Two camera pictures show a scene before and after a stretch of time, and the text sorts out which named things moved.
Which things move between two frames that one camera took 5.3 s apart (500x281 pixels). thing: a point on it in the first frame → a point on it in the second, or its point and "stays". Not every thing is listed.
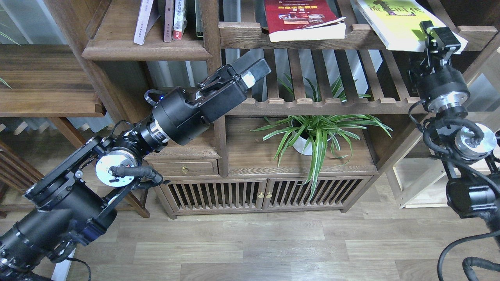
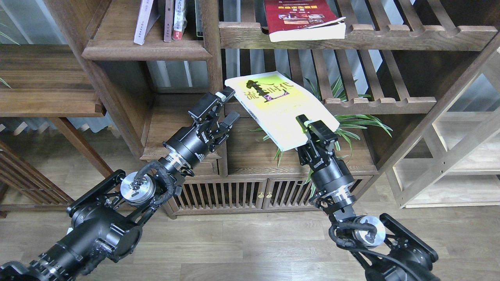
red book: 300,20 stays
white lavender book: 149,12 stays
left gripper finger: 252,75 → 228,121
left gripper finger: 246,61 → 229,92
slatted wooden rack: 18,176 stays
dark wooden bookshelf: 309,137 stays
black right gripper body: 440,43 → 318,150
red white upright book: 180,21 stays
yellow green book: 398,22 → 274,100
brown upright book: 168,20 stays
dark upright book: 199,18 stays
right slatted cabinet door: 331,193 stays
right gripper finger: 425,25 → 301,119
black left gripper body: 218,94 → 206,115
